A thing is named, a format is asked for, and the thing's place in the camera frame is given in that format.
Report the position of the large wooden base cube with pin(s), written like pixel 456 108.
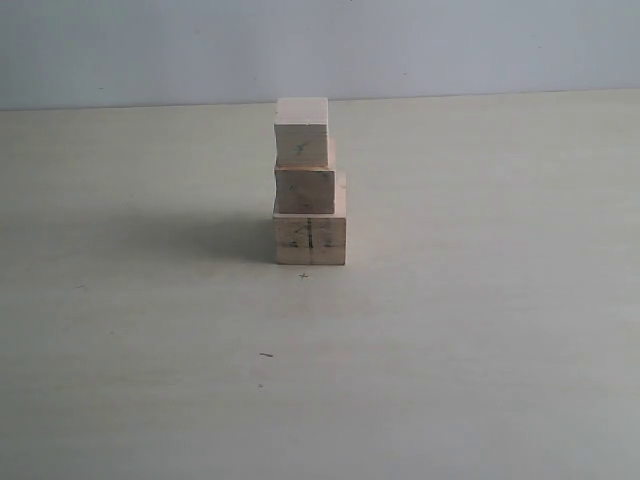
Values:
pixel 310 239

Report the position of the medium wooden cube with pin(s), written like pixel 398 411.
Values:
pixel 309 191

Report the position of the small wooden cube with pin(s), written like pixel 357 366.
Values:
pixel 301 129

